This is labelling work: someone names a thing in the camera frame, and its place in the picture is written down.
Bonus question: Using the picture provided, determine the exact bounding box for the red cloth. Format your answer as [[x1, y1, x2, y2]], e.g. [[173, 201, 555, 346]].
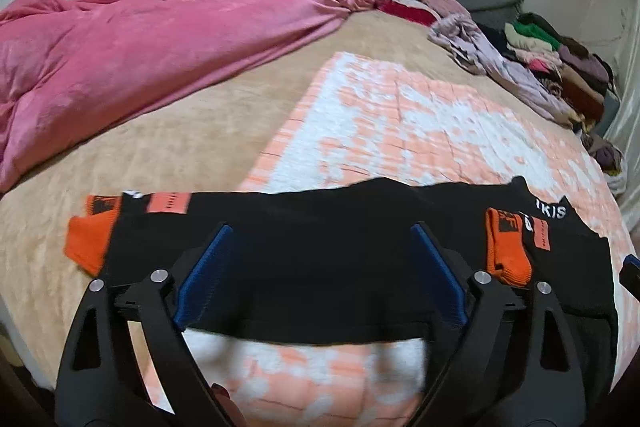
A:
[[376, 0, 438, 28]]

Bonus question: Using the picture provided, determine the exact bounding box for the black cloth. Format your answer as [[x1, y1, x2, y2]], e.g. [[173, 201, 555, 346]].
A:
[[475, 24, 513, 60]]

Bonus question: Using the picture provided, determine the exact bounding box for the pile of folded clothes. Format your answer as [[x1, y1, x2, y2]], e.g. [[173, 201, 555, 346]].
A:
[[492, 12, 618, 132]]

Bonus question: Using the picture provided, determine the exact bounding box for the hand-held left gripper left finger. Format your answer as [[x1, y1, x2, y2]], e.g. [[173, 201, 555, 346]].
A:
[[54, 223, 239, 427]]

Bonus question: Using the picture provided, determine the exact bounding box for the orange and white fleece blanket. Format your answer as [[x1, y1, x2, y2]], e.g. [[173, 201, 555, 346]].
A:
[[145, 52, 640, 427]]

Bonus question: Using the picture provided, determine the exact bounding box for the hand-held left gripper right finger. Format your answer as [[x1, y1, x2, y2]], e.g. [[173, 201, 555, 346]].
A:
[[407, 223, 587, 427]]

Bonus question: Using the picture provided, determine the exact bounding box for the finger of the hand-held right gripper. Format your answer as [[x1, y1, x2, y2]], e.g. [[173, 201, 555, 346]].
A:
[[619, 254, 640, 303]]

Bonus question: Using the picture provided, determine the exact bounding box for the white satin curtain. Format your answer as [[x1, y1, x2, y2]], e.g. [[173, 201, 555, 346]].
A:
[[602, 87, 640, 258]]

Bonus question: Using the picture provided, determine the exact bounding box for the beige bed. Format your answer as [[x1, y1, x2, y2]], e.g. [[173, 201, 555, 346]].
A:
[[0, 9, 441, 403]]

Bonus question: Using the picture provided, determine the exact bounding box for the person's left hand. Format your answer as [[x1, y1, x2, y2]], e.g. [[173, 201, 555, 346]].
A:
[[211, 382, 247, 427]]

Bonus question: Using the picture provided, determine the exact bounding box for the pink duvet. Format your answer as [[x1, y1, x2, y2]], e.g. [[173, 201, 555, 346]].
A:
[[0, 0, 381, 195]]

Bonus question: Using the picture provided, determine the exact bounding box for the black garment with orange cuffs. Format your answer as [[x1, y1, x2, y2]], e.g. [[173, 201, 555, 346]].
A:
[[64, 177, 621, 413]]

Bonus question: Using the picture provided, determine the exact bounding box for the lilac garment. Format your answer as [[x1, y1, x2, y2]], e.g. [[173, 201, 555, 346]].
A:
[[427, 12, 576, 122]]

